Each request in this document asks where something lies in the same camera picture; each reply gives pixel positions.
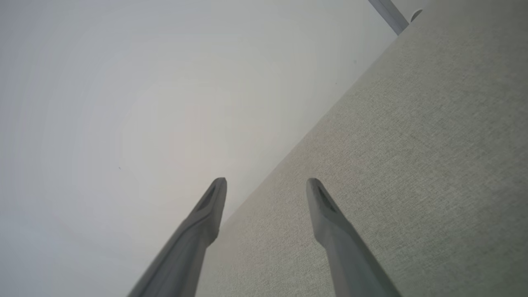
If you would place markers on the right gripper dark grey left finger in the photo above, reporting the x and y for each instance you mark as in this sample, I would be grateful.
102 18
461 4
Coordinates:
194 239

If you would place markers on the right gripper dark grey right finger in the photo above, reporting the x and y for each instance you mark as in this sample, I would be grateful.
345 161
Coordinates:
342 247

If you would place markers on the grey metal panel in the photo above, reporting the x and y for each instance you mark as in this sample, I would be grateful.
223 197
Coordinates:
390 14

